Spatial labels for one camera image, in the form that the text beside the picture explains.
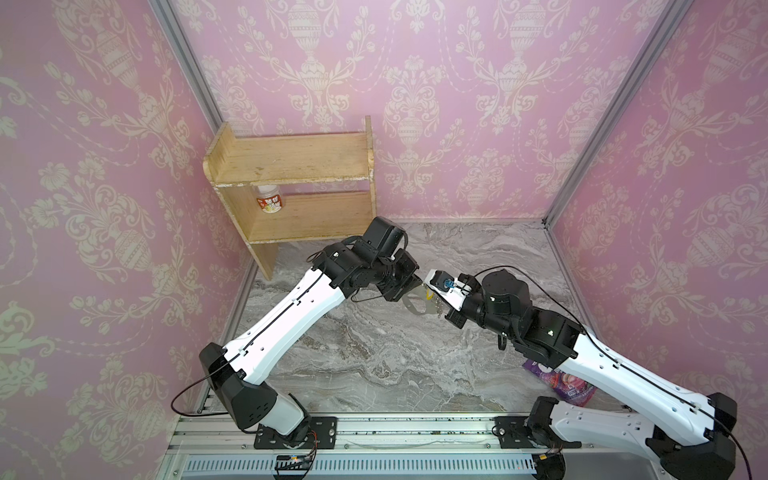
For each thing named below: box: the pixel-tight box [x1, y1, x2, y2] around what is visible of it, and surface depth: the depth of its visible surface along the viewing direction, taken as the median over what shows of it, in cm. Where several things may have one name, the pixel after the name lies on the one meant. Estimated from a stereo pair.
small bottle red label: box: [256, 184, 283, 214], surface depth 94 cm
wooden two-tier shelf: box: [202, 116, 377, 280], surface depth 83 cm
